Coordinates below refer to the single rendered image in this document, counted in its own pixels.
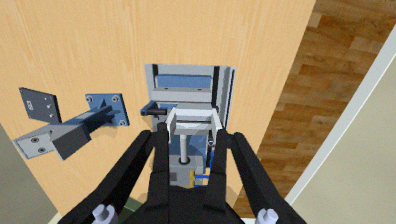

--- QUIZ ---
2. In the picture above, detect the grey slotted metal block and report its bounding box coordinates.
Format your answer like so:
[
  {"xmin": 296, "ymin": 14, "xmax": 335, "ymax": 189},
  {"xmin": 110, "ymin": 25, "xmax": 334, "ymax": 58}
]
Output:
[{"xmin": 175, "ymin": 103, "xmax": 213, "ymax": 130}]

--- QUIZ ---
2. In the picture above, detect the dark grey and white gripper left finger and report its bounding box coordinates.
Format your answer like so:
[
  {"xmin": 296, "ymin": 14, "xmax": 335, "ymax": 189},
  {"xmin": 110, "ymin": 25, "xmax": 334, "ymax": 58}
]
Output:
[{"xmin": 57, "ymin": 107, "xmax": 177, "ymax": 224}]

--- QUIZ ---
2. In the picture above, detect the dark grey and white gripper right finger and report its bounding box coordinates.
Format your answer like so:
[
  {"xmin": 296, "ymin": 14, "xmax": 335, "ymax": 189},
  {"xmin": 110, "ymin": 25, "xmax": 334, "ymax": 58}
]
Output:
[{"xmin": 199, "ymin": 109, "xmax": 307, "ymax": 224}]

